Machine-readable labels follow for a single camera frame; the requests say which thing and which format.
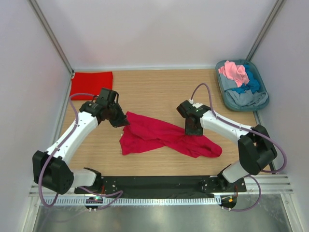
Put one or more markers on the teal plastic laundry basket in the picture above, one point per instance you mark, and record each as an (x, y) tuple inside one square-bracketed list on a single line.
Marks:
[(257, 76)]

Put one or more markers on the blue t-shirt in basket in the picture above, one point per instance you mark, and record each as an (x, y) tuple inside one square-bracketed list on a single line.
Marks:
[(253, 85)]

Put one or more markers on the left aluminium frame post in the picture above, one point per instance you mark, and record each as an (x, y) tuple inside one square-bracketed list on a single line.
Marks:
[(48, 30)]

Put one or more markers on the aluminium front rail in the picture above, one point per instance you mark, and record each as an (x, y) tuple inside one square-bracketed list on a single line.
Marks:
[(269, 184)]

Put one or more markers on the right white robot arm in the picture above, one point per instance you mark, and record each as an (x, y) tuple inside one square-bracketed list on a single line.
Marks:
[(254, 148)]

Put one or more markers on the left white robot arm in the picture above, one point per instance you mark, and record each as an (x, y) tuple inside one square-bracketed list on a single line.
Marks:
[(51, 167)]

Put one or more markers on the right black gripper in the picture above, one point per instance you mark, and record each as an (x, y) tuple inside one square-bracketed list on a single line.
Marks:
[(189, 131)]

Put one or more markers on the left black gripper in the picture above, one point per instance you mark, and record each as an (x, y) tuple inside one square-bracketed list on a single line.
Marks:
[(122, 120)]

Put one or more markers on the aluminium frame post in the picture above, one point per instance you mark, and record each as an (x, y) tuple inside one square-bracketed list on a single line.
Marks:
[(279, 4), (48, 30)]

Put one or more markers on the magenta t-shirt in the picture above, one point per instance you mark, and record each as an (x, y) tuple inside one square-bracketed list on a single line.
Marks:
[(145, 134)]

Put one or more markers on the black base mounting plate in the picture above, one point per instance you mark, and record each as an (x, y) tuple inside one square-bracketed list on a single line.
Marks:
[(169, 187)]

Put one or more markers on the grey t-shirt in basket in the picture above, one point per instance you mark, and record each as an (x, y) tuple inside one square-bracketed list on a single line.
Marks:
[(247, 99)]

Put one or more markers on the folded red t-shirt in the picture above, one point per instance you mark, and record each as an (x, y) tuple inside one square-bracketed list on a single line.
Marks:
[(90, 83)]

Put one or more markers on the pink t-shirt in basket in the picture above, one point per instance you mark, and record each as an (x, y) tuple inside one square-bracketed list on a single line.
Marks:
[(234, 72)]

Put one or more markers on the right aluminium frame post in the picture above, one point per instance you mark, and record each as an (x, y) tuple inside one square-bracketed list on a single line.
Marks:
[(279, 4)]

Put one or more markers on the slotted cable duct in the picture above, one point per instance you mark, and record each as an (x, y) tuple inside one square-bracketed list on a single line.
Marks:
[(96, 201)]

